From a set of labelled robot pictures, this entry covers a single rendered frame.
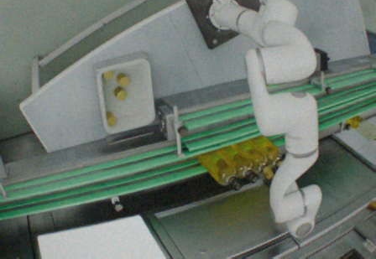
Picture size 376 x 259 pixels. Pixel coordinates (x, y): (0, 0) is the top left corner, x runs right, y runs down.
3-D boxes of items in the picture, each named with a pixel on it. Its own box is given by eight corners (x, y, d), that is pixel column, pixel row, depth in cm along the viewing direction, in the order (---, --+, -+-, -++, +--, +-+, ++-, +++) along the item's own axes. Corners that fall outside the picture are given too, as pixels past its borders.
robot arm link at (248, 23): (232, 33, 122) (260, 48, 109) (243, -2, 118) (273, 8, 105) (255, 42, 126) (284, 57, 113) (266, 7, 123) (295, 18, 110)
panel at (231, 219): (36, 240, 117) (50, 308, 88) (33, 234, 115) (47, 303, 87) (265, 178, 145) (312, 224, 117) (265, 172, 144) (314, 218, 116)
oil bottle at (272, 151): (239, 143, 146) (269, 171, 129) (239, 129, 144) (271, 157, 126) (253, 139, 148) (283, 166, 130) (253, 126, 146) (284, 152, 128)
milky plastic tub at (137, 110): (101, 125, 136) (106, 136, 129) (91, 64, 126) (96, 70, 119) (148, 112, 142) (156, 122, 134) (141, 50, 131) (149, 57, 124)
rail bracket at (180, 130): (167, 147, 134) (182, 165, 124) (162, 98, 127) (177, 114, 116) (175, 144, 135) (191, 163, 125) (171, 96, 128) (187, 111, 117)
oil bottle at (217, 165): (194, 157, 141) (222, 189, 123) (193, 142, 138) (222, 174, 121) (209, 153, 143) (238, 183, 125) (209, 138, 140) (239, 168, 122)
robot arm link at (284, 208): (310, 132, 91) (310, 199, 99) (263, 147, 90) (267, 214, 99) (323, 147, 83) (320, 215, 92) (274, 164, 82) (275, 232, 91)
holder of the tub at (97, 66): (103, 137, 139) (108, 147, 132) (92, 63, 126) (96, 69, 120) (148, 125, 144) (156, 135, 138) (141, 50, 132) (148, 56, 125)
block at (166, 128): (159, 132, 139) (166, 142, 133) (155, 106, 135) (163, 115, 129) (169, 130, 140) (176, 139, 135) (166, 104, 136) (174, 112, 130)
